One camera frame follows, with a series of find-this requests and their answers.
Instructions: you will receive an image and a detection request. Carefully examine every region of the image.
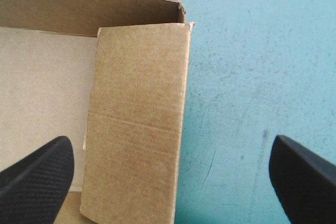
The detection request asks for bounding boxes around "brown cardboard box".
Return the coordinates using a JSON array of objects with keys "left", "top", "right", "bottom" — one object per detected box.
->
[{"left": 0, "top": 0, "right": 195, "bottom": 224}]

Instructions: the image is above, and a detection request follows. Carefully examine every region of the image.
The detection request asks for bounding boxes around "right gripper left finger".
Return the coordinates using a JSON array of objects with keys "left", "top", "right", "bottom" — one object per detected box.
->
[{"left": 0, "top": 135, "right": 76, "bottom": 224}]

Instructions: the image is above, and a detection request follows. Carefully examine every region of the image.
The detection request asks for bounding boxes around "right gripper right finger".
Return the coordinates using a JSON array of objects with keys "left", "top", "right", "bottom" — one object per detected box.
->
[{"left": 268, "top": 134, "right": 336, "bottom": 224}]

